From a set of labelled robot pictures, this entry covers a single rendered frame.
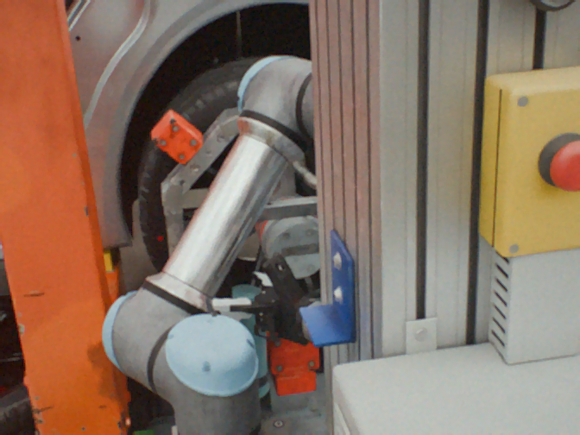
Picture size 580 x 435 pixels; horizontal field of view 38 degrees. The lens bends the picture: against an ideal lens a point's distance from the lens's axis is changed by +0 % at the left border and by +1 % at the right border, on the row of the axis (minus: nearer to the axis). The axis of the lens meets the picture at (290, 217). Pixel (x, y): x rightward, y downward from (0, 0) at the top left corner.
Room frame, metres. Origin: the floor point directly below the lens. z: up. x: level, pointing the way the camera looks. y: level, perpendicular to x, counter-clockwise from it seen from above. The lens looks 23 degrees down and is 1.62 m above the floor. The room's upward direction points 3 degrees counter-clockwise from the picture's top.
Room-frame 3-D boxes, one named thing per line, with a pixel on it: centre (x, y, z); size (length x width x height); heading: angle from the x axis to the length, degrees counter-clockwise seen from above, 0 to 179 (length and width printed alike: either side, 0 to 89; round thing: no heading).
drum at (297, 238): (1.71, 0.00, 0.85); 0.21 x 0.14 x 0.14; 9
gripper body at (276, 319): (1.43, 0.02, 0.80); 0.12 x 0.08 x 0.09; 54
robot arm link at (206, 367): (0.96, 0.12, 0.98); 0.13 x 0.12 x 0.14; 42
